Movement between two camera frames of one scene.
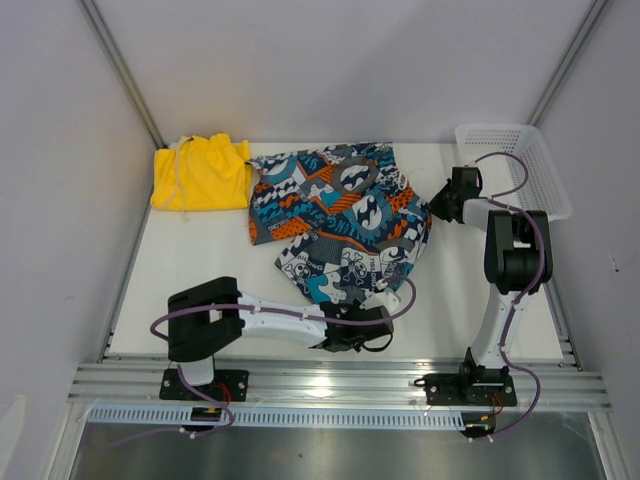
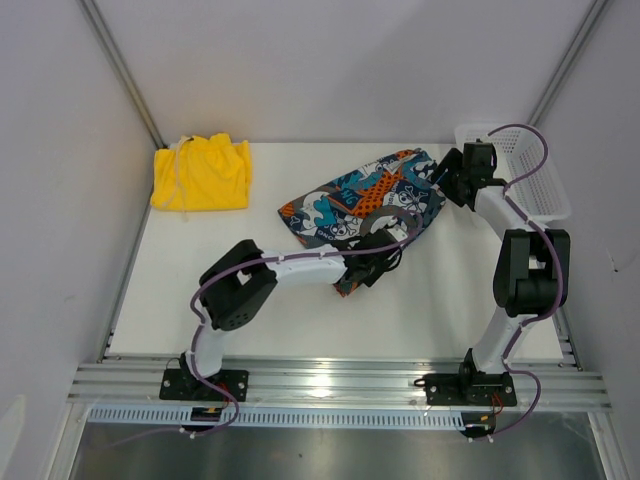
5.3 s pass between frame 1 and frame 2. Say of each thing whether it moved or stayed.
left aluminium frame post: stayed
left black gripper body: moved
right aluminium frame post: stayed
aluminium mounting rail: stayed
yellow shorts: stayed
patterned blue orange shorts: moved
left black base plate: stayed
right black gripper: moved
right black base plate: stayed
